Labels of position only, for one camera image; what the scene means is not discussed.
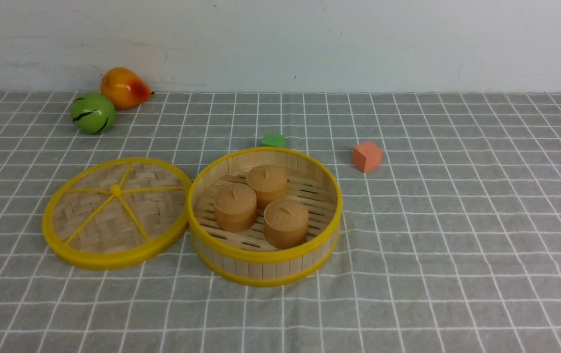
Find yellow woven bamboo steamer lid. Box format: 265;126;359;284
42;158;192;271

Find bamboo steamer basket yellow rims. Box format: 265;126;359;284
186;147;343;287

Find brown bun back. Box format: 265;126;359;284
246;164;287;210

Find brown bun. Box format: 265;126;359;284
246;164;287;210
263;198;309;250
213;183;257;232

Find green cube block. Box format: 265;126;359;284
260;133;286;148

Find brown bun front right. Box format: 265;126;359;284
263;198;309;250

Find brown bun left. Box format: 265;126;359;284
213;183;257;232

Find orange cube block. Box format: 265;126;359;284
352;141;383;174

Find orange yellow toy pear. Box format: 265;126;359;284
100;67;154;110

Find green toy apple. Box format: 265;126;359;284
70;92;116;134

